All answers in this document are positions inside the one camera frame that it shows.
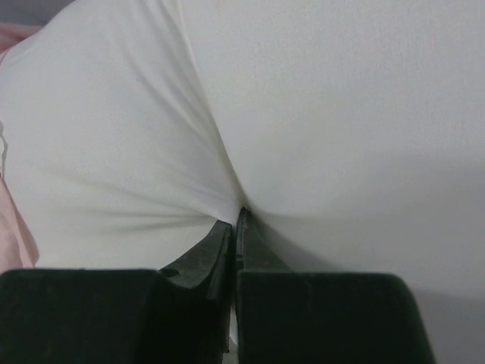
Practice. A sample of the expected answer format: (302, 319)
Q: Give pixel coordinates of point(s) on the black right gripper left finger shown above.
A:
(201, 272)

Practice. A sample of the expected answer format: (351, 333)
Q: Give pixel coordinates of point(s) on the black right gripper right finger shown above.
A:
(252, 251)

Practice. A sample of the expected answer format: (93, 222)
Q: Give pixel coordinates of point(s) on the white pillow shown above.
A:
(353, 131)

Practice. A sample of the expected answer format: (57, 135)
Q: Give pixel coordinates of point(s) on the pink purple pillowcase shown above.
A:
(18, 248)

